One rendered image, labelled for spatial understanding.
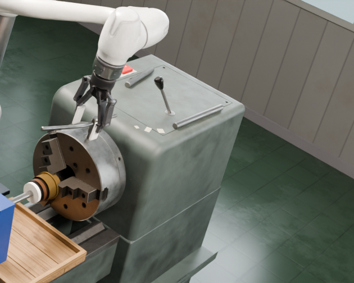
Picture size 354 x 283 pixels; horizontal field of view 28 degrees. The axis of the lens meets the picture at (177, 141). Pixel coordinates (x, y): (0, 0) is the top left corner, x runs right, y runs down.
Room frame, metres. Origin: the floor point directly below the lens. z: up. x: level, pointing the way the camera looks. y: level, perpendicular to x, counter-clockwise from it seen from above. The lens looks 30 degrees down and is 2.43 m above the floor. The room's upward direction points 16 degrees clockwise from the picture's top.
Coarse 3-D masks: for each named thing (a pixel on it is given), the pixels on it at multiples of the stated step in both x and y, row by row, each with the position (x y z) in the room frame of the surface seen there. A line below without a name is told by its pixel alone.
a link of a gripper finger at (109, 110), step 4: (116, 100) 1.88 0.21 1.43; (108, 104) 1.86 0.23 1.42; (108, 108) 1.86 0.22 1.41; (112, 108) 1.87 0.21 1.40; (108, 112) 1.86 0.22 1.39; (112, 112) 1.88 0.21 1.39; (104, 116) 1.86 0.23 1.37; (108, 116) 1.87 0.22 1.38; (104, 120) 1.86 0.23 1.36; (108, 120) 1.87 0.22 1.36; (104, 124) 1.86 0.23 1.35
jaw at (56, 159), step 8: (56, 136) 1.96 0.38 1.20; (48, 144) 1.92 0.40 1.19; (56, 144) 1.93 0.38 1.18; (48, 152) 1.91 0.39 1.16; (56, 152) 1.92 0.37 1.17; (48, 160) 1.88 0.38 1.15; (56, 160) 1.90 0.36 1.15; (64, 160) 1.93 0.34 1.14; (40, 168) 1.87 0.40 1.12; (48, 168) 1.86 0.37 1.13; (56, 168) 1.89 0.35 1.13; (64, 168) 1.91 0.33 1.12
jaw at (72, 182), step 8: (72, 176) 1.90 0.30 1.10; (64, 184) 1.84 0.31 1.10; (72, 184) 1.86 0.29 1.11; (80, 184) 1.86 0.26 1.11; (88, 184) 1.88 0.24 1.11; (64, 192) 1.83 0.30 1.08; (72, 192) 1.83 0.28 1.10; (80, 192) 1.84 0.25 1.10; (88, 192) 1.83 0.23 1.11; (96, 192) 1.86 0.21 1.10; (104, 192) 1.87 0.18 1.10; (88, 200) 1.82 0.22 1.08
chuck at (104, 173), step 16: (80, 128) 1.99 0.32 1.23; (64, 144) 1.94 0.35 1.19; (80, 144) 1.90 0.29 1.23; (96, 144) 1.93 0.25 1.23; (80, 160) 1.90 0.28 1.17; (96, 160) 1.88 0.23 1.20; (112, 160) 1.93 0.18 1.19; (80, 176) 1.89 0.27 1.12; (96, 176) 1.86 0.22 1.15; (112, 176) 1.90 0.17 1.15; (112, 192) 1.90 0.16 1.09; (64, 208) 1.91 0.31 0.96; (80, 208) 1.88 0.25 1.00; (96, 208) 1.85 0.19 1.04
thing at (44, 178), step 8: (40, 176) 1.83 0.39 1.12; (48, 176) 1.84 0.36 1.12; (56, 176) 1.87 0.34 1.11; (40, 184) 1.80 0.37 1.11; (48, 184) 1.81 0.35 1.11; (56, 184) 1.83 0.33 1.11; (40, 192) 1.78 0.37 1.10; (48, 192) 1.80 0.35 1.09; (56, 192) 1.82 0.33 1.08; (40, 200) 1.78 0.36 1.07
